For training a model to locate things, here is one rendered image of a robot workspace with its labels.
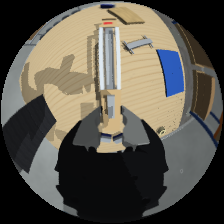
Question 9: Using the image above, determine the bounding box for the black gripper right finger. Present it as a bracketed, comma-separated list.
[120, 105, 169, 173]

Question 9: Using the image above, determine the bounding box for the light brown wooden board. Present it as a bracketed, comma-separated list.
[108, 7, 145, 25]

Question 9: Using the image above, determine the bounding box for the beige roll of tape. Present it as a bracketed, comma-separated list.
[158, 127, 166, 136]

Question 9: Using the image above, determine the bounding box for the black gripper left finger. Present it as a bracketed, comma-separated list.
[55, 106, 103, 172]

